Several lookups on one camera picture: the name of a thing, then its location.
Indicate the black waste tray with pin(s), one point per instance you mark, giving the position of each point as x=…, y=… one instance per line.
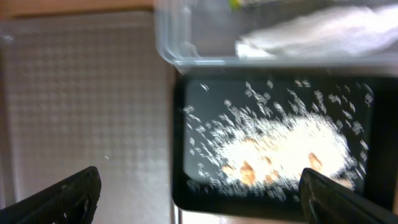
x=178, y=140

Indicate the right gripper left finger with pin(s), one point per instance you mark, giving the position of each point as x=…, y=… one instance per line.
x=72, y=200

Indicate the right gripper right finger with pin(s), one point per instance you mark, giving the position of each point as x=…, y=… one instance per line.
x=325, y=201

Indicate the brown serving tray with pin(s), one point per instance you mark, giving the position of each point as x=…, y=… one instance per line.
x=81, y=91

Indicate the clear plastic bin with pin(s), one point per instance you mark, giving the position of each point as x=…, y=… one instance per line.
x=203, y=34

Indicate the white napkin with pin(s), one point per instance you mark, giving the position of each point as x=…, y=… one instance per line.
x=341, y=31

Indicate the green snack wrapper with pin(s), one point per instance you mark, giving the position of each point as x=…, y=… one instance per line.
x=236, y=4

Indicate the rice pile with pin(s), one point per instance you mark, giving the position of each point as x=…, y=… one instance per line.
x=254, y=138

